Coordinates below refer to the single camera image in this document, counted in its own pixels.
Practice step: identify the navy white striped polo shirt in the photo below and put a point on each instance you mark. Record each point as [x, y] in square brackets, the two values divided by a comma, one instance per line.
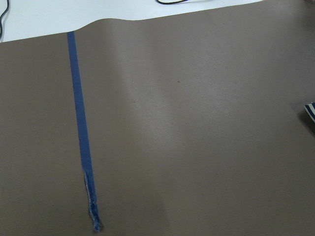
[310, 109]

